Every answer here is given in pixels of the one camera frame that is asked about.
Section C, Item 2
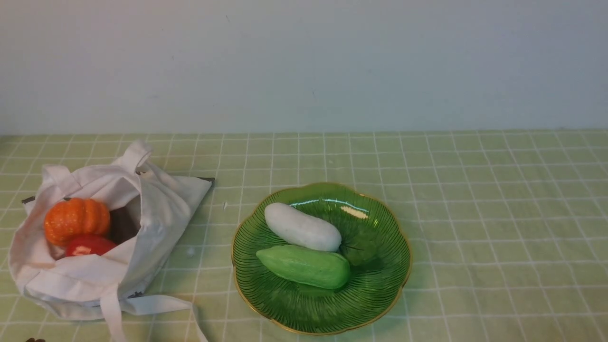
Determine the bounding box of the green toy cucumber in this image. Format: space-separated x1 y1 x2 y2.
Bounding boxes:
256 245 352 290

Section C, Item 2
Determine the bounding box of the green glass ribbed plate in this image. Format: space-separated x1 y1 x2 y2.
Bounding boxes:
231 182 412 336

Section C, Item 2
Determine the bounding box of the green checkered tablecloth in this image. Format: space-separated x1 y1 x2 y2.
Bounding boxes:
0 130 608 342

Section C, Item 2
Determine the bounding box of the orange toy pumpkin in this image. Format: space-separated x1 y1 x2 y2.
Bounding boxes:
43 198 111 247

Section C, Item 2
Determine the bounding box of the white toy vegetable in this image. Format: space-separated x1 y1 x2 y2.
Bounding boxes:
264 203 342 252

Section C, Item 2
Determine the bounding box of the red toy tomato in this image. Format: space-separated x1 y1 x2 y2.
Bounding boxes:
65 235 116 257

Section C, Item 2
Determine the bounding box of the white cloth tote bag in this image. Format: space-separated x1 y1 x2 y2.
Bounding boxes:
8 139 212 342

